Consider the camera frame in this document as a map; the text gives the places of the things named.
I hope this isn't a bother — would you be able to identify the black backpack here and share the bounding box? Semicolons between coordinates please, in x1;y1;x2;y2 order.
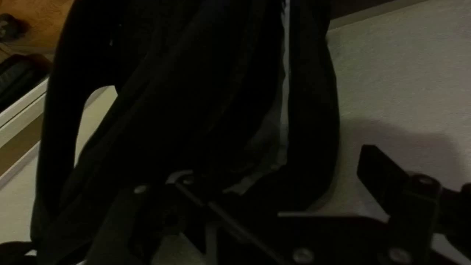
0;0;342;265

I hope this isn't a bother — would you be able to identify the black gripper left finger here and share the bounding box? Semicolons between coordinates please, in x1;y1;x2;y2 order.
85;172;275;265

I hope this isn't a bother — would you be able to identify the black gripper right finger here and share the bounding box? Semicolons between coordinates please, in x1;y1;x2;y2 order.
356;144;471;265

